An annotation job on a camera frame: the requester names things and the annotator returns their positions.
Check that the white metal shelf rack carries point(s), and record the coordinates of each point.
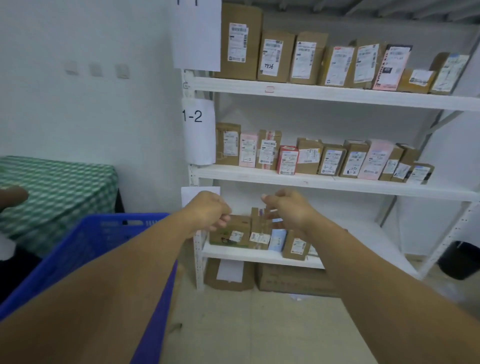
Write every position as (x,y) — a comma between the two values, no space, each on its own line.
(318,93)

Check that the row of small mixed parcels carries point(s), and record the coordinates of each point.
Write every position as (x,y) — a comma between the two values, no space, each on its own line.
(311,157)

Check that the person's right hand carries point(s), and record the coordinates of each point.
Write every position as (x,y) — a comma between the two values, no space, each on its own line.
(294,212)

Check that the person's right forearm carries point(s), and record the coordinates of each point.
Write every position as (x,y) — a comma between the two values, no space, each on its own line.
(393,307)

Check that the cardboard box with green print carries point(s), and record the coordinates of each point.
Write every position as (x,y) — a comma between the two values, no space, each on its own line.
(238,227)

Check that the white wall switch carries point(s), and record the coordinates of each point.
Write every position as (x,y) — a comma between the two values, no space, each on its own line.
(122,71)
(95,70)

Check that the row of tall cardboard parcels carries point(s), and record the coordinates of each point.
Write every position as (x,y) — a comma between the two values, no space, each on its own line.
(311,60)

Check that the green checked tablecloth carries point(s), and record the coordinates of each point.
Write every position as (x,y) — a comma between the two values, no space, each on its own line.
(56,187)

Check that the person's right fingers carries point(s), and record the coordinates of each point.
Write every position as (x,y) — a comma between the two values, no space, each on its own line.
(273,215)

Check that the large flat cardboard box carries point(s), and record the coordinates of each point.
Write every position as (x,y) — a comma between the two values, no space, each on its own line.
(296,281)

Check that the person's left forearm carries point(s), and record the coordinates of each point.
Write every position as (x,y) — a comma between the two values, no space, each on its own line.
(93,300)

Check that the small labelled cardboard box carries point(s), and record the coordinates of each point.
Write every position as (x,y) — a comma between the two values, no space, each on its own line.
(296,245)

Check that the person's left hand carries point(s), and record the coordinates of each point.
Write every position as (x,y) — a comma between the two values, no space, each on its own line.
(208,210)

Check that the cardboard box with white sheet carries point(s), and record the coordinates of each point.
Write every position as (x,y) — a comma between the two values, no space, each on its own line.
(228,275)

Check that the curled white paper sign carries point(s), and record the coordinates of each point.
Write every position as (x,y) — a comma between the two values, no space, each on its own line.
(198,131)

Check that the black waste bin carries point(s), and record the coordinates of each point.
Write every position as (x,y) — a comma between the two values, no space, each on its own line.
(459,260)

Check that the blue plastic crate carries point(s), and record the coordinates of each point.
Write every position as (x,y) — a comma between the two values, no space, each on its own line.
(93,234)

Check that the person's left fingers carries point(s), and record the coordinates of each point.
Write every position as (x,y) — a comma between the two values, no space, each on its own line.
(221,221)

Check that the light blue parcel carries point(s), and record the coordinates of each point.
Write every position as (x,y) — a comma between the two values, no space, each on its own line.
(277,240)

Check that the taped cardboard box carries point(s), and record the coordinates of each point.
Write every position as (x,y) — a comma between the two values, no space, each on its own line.
(259,228)

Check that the large white paper sheet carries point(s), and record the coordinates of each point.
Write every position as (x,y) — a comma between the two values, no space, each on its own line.
(197,33)

